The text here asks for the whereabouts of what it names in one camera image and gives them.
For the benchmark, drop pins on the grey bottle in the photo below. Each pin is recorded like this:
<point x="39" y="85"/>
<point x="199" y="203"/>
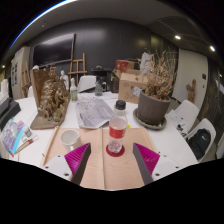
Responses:
<point x="98" y="89"/>

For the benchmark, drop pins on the white cabinet with pictures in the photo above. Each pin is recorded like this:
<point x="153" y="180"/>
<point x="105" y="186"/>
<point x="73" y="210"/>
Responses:
<point x="20" y="71"/>

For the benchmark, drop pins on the ceiling spotlights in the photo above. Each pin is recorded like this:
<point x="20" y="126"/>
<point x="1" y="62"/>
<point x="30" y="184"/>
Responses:
<point x="177" y="37"/>

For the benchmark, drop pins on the small paint jar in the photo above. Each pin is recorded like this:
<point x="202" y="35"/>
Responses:
<point x="27" y="131"/>

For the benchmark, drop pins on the green-label spray bottle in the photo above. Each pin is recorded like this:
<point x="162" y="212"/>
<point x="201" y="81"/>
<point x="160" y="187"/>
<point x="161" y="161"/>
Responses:
<point x="73" y="91"/>

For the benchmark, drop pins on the black wall screen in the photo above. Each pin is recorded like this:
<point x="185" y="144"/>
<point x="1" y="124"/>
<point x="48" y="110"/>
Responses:
<point x="53" y="50"/>

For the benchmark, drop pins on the wooden easel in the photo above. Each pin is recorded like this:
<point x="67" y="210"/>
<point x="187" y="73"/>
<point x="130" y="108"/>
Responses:
<point x="77" y="68"/>

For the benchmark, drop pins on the white mug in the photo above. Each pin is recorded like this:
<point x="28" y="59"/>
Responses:
<point x="70" y="136"/>

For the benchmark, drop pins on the golden relief sculpture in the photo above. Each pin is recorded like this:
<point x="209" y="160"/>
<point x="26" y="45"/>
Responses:
<point x="53" y="100"/>

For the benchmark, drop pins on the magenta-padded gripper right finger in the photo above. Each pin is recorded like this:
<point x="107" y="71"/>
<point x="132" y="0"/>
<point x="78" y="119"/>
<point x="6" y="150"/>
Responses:
<point x="146" y="158"/>

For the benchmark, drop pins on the black case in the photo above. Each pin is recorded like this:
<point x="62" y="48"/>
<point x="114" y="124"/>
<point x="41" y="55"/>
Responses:
<point x="8" y="111"/>

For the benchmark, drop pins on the wooden paint brush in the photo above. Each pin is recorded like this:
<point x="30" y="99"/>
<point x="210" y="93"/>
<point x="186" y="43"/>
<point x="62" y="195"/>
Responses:
<point x="26" y="144"/>

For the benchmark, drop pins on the cardboard box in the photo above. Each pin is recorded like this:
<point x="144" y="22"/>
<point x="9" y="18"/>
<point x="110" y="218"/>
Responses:
<point x="128" y="86"/>

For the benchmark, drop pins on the colourful book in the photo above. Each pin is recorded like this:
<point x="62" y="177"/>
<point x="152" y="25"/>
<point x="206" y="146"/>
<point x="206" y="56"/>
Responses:
<point x="11" y="136"/>

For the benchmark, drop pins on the dried plant in grey pot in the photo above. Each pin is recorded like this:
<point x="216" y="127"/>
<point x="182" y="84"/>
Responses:
<point x="152" y="108"/>

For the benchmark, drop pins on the small white statuette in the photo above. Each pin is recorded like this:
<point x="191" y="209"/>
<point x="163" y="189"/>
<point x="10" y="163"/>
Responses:
<point x="64" y="80"/>

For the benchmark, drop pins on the yellow sticky note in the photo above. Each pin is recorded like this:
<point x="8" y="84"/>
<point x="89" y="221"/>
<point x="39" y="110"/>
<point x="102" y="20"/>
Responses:
<point x="128" y="126"/>

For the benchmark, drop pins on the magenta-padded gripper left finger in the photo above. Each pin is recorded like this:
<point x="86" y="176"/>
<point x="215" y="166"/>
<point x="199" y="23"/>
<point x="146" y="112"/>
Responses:
<point x="78" y="156"/>

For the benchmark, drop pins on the wooden wall figure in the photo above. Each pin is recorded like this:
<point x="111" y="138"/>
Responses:
<point x="191" y="90"/>

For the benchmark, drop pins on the light wooden board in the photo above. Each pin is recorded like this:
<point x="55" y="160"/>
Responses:
<point x="116" y="170"/>

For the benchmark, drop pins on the red box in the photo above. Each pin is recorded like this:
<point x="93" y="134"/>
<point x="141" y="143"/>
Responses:
<point x="124" y="65"/>

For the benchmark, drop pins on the printed paper sheet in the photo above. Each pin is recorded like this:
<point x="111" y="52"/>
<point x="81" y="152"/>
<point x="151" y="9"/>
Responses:
<point x="93" y="113"/>

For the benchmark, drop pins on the grey plant saucer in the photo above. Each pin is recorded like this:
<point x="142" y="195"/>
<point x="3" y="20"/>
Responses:
<point x="150" y="126"/>

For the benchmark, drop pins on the white plaster torso statue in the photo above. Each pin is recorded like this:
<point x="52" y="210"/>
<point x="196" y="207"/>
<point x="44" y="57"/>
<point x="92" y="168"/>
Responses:
<point x="146" y="63"/>

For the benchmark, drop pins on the clear red-label drink bottle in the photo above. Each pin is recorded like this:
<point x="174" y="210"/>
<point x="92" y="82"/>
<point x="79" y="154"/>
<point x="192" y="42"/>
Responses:
<point x="117" y="131"/>

